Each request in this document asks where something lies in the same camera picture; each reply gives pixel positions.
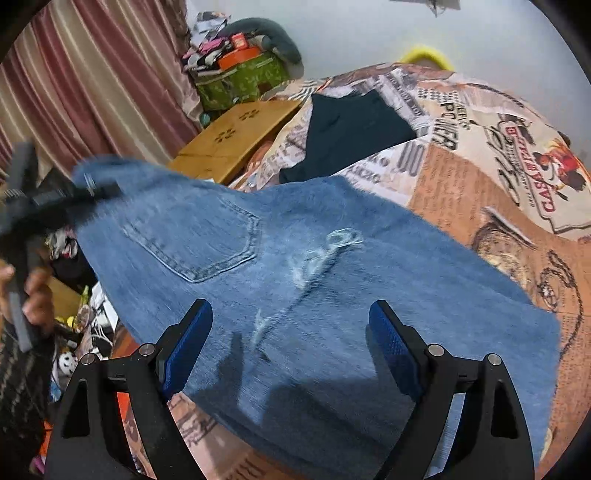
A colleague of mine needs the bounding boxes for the blue denim jeans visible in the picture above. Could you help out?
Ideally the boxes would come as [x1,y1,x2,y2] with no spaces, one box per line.
[72,156,560,479]

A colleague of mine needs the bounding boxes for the person left hand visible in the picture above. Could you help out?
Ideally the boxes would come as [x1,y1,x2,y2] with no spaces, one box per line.
[1,262,54,336]

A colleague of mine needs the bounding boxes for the striped knit sleeve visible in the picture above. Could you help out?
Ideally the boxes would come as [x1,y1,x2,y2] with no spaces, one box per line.
[1,323,54,477]

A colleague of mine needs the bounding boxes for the striped maroon curtain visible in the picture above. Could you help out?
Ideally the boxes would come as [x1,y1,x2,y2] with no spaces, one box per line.
[1,1,202,177]

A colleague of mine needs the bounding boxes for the orange box on pile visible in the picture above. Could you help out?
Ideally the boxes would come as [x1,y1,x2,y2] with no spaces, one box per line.
[218,46,263,71]

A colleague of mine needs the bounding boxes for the newspaper print bed blanket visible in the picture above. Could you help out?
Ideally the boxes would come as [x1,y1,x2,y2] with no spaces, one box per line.
[115,62,591,480]

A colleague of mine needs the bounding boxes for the grey neck pillow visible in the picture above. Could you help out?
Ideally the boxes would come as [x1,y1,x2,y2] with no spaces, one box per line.
[217,17,301,64]

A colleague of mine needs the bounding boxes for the dark navy folded garment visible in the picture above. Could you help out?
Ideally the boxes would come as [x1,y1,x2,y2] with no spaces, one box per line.
[280,90,417,184]

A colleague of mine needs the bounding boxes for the yellow pillow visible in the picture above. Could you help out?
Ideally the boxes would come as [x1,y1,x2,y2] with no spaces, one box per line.
[400,45,455,71]

